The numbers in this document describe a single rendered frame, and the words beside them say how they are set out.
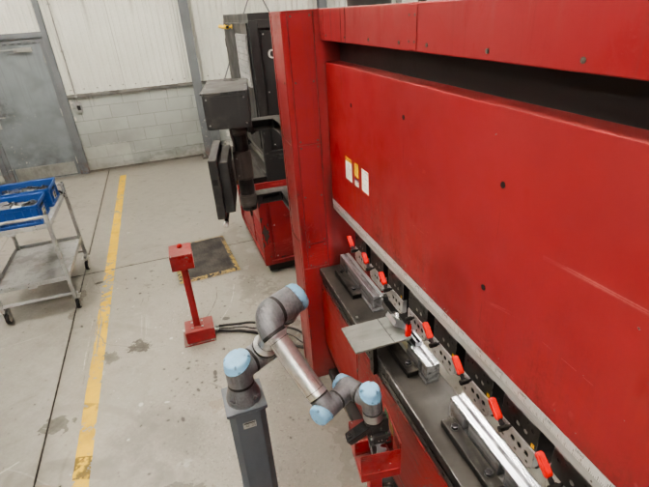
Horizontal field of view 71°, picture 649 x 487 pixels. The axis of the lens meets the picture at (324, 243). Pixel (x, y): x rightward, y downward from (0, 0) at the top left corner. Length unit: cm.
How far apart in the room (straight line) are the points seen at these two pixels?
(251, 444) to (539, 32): 192
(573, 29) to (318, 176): 177
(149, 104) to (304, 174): 639
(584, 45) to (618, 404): 72
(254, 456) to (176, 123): 716
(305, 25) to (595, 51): 165
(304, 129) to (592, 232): 173
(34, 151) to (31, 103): 76
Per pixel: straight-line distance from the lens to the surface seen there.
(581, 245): 111
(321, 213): 267
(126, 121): 880
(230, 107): 256
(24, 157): 911
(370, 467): 194
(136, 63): 867
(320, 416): 167
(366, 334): 208
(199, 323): 380
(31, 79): 883
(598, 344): 116
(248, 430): 222
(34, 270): 497
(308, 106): 248
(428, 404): 197
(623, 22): 99
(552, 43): 110
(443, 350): 176
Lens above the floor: 230
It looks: 27 degrees down
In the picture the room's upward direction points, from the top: 4 degrees counter-clockwise
